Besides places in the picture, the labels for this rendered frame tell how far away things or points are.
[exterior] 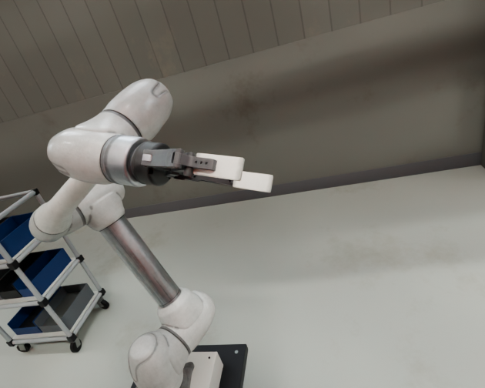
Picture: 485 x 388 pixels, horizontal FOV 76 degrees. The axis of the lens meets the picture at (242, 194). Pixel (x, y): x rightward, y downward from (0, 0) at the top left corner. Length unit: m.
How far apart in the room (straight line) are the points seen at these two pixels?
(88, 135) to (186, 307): 0.83
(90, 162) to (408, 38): 2.48
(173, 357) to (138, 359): 0.12
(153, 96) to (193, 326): 0.89
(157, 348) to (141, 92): 0.85
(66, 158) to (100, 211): 0.55
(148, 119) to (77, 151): 0.15
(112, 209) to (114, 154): 0.62
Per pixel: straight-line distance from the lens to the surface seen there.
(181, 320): 1.28
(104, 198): 1.17
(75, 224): 1.15
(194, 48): 2.79
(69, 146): 0.63
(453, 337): 1.91
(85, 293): 2.51
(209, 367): 1.43
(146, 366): 1.23
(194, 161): 0.42
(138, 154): 0.54
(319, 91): 2.73
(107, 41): 3.08
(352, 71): 2.73
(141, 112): 0.68
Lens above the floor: 1.52
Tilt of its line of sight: 27 degrees down
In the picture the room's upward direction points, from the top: 17 degrees counter-clockwise
